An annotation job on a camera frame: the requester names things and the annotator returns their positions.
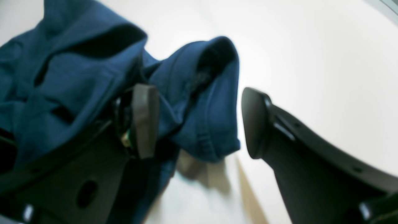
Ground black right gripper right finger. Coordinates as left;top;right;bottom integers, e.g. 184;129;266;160
241;87;398;224

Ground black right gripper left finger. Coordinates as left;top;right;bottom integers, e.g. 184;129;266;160
1;84;159;224

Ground dark blue t-shirt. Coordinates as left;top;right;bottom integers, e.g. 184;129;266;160
1;0;240;224

